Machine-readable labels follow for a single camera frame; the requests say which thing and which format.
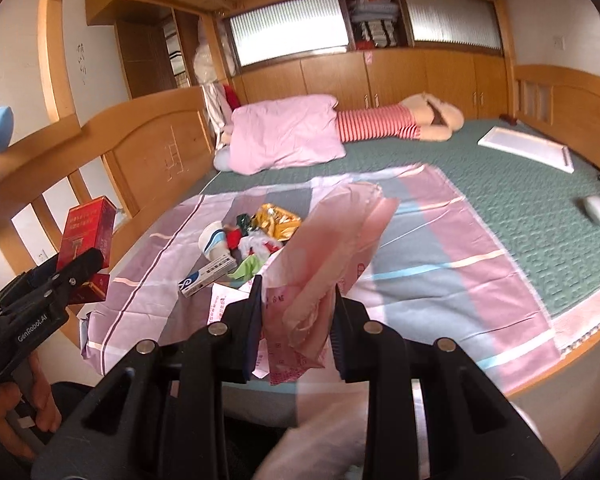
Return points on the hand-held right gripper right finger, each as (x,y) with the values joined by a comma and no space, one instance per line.
(337,332)

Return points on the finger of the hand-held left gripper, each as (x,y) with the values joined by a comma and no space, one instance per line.
(77,266)

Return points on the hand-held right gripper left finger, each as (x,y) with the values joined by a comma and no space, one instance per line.
(254,322)

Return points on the red cardboard box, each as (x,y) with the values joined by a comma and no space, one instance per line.
(87,225)

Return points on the white blue toothpaste box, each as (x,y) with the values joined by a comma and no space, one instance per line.
(205,276)

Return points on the white plastic wrapper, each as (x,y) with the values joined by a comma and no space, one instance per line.
(260,247)

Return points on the red wrapper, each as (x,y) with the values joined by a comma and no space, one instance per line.
(234,239)

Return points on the white paper cup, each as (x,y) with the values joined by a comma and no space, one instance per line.
(212,242)

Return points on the pink plastic bag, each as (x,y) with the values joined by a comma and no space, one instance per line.
(330,240)

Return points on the dark green wrapper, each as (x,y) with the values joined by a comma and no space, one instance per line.
(245,222)

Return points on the yellow snack wrapper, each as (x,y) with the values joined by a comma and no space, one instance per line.
(280,222)

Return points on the person's left hand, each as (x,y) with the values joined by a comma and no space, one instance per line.
(45,405)

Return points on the pink grey striped bedsheet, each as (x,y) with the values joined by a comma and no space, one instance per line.
(430,260)

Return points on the pink pillow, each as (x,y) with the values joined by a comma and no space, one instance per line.
(285,132)

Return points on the striped plush toy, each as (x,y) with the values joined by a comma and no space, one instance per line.
(380,122)

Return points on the green quilted mattress cover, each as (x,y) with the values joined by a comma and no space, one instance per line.
(520,210)

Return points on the wooden bookshelf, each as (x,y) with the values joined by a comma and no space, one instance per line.
(150,55)

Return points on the red cloth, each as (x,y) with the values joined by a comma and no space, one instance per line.
(231,97)

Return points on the white stuffed plastic bag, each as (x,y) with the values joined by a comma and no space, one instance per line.
(207,62)

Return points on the pink mattress pad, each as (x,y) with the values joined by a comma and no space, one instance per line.
(590,322)

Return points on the white flat tray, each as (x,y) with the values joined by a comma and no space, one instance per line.
(525,147)

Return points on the small red object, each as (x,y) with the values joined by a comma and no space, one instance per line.
(508,120)

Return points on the wide frosted glass window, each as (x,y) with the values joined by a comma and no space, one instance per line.
(285,27)

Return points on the stack of folded clothes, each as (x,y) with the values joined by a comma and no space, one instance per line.
(375,20)

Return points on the narrow frosted glass window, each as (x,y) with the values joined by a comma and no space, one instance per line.
(450,17)

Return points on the wooden bed frame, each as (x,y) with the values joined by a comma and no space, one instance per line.
(145,145)

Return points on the wooden wall cabinet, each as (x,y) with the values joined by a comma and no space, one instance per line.
(330,75)

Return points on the white wall socket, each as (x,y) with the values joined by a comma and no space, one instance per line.
(560,42)

